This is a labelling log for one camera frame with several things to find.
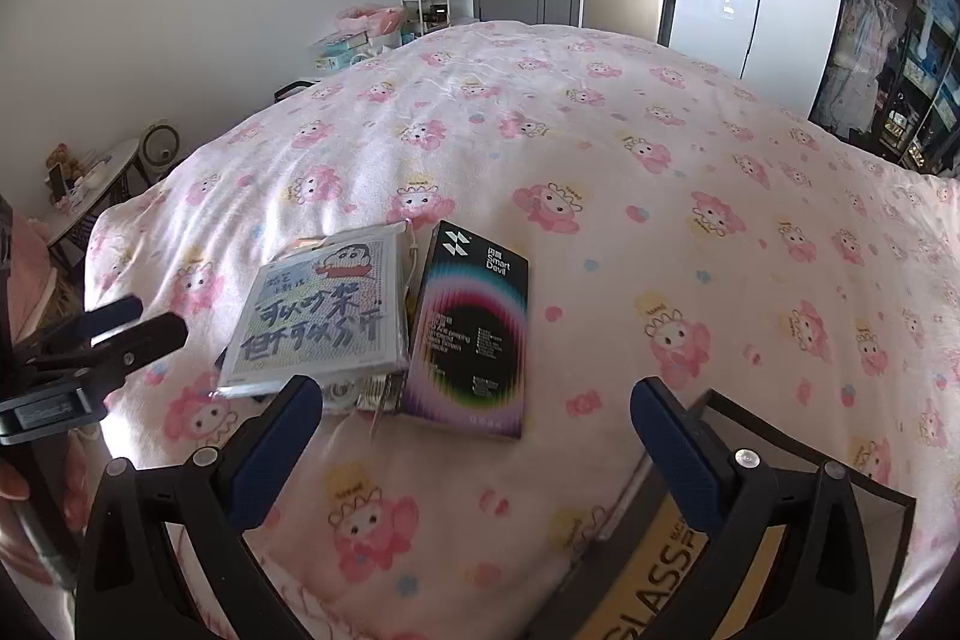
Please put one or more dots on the black box with colourful print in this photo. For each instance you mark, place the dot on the black box with colourful print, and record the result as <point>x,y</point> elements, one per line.
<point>469,332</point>

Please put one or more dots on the black container box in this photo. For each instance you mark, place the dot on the black container box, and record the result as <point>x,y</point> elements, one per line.
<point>780,430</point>

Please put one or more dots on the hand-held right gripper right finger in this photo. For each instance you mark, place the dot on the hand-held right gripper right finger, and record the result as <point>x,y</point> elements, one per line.
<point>671,445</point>

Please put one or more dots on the pink cushion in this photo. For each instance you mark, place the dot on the pink cushion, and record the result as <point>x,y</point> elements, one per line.
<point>34,272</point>

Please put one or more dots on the pink printed blanket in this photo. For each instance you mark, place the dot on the pink printed blanket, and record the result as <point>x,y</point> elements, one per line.
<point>600,123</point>

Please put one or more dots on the pink cloth bundle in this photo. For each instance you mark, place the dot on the pink cloth bundle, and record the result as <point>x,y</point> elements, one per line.
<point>371,21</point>

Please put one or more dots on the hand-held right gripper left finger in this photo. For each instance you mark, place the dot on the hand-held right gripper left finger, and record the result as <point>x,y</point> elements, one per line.
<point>281,430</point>

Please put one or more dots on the brown teddy bear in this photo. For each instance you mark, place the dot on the brown teddy bear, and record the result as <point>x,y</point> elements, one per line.
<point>64,160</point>

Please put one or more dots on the cartoon picture board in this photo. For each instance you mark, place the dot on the cartoon picture board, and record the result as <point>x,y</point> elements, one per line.
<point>315,317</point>

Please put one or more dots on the stack of pastel boxes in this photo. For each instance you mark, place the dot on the stack of pastel boxes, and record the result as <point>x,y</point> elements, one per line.
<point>341,49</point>

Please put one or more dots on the pink and white card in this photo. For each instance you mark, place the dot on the pink and white card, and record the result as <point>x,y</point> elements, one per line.
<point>311,242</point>

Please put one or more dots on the round side table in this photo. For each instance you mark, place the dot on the round side table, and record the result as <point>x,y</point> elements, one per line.
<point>105,186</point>

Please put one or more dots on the person's left hand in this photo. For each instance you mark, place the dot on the person's left hand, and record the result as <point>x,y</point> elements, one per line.
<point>11,482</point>

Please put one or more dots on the dark display cabinet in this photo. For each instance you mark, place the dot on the dark display cabinet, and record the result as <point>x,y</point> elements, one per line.
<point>885,48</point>

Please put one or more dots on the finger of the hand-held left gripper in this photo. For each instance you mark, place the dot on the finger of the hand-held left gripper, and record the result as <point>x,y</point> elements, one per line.
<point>150,336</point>
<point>112,312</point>

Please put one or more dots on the small round desk fan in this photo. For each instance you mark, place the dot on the small round desk fan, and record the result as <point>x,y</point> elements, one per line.
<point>161,144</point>

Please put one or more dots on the clear bag of white earbuds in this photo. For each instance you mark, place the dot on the clear bag of white earbuds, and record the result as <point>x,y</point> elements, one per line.
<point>352,396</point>

